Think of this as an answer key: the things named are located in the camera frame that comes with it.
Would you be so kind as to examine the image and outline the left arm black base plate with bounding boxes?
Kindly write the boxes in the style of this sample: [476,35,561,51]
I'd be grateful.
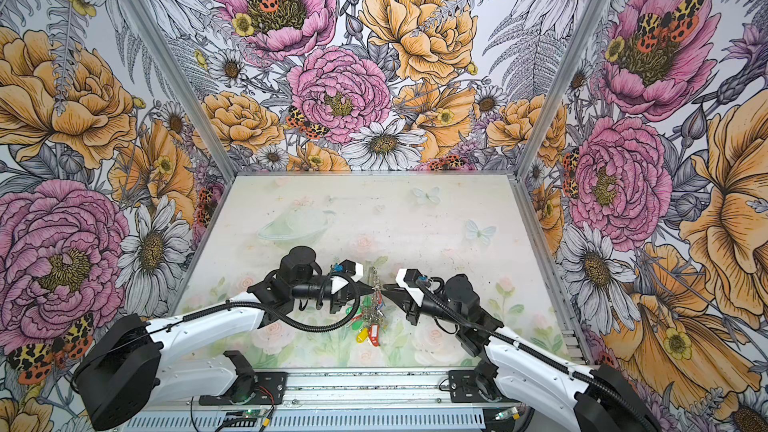
[198,372,288,406]

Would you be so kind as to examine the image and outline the metal key organizer plate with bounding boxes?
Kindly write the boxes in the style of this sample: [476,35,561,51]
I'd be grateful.
[364,266,386,326]

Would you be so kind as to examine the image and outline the left black corrugated cable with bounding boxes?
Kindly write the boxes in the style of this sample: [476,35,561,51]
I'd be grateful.
[179,272,362,335]

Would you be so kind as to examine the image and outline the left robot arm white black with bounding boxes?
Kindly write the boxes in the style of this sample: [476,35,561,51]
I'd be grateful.
[71,246,374,431]

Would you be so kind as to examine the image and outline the right aluminium corner post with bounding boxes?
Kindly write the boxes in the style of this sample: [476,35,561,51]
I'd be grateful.
[515,0,610,182]

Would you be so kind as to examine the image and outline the green circuit board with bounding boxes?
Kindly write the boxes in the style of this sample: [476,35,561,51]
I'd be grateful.
[225,409,273,427]
[494,406,521,421]

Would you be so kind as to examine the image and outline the left aluminium corner post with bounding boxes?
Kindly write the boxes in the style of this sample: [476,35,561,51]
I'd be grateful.
[119,0,237,185]

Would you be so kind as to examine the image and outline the bunch of coloured key tags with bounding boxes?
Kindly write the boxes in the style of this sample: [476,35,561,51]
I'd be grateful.
[351,298,385,347]

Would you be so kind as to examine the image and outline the aluminium corner post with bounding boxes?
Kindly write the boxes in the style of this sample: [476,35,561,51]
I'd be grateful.
[515,0,610,182]
[119,0,237,185]

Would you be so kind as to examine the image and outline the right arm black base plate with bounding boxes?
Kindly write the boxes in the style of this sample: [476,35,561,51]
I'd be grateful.
[447,369,504,403]

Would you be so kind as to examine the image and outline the green circuit board left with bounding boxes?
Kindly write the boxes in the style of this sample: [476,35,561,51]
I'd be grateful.
[225,409,273,427]

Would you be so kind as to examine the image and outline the green circuit board right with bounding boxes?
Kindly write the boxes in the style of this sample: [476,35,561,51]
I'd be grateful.
[494,406,521,421]

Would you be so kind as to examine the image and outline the black corrugated cable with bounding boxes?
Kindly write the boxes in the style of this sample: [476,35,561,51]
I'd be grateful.
[413,278,661,432]
[179,272,362,335]

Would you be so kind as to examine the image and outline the right black corrugated cable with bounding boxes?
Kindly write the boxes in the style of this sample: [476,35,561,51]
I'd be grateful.
[413,278,661,432]

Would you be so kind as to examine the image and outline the aluminium front rail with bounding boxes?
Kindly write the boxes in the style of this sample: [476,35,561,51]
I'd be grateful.
[121,367,562,431]

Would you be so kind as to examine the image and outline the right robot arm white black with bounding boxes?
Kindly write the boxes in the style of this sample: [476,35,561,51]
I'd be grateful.
[382,269,661,431]

